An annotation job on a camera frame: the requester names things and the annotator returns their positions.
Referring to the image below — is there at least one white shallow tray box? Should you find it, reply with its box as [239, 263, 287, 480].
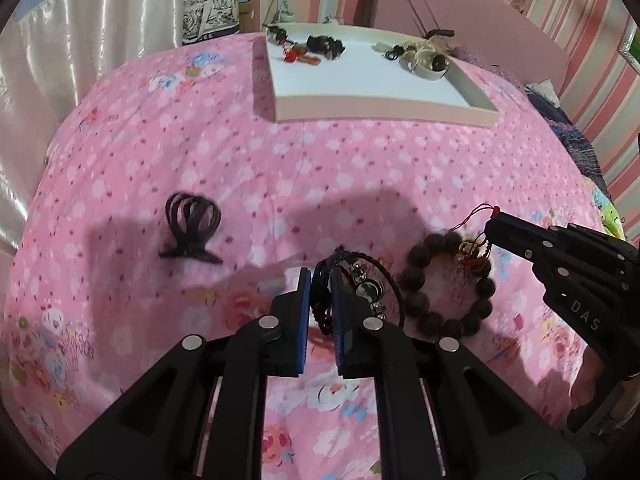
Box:
[259, 23, 500, 128]

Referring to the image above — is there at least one black fluffy scrunchie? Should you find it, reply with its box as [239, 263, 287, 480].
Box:
[306, 36, 345, 60]

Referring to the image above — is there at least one framed picture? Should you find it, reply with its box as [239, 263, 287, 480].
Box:
[618, 21, 640, 72]

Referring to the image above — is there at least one black cord beaded bracelet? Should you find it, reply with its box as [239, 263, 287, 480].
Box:
[309, 245, 406, 337]

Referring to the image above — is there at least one white satin curtain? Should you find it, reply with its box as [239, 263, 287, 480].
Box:
[1, 0, 183, 257]

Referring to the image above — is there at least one pink headboard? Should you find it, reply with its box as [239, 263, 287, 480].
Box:
[372, 0, 568, 88]

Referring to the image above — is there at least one brown wooden bead bracelet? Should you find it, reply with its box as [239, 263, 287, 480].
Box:
[397, 201, 501, 339]

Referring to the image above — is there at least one pink floral bed quilt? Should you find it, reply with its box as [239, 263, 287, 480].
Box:
[1, 35, 601, 465]

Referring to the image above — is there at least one green cartoon blanket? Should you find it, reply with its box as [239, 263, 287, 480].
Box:
[584, 177, 626, 240]

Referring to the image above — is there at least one red black bead charm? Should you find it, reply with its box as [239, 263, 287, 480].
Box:
[283, 44, 321, 66]

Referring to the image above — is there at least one purple knitted blanket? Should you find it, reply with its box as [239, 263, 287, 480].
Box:
[525, 89, 610, 195]

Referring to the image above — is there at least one black white patterned bag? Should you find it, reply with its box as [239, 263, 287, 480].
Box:
[182, 0, 240, 46]

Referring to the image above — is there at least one right hand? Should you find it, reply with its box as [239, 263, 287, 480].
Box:
[570, 347, 605, 410]

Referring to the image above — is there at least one black claw hair clip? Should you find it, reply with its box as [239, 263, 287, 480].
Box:
[158, 192, 224, 266]

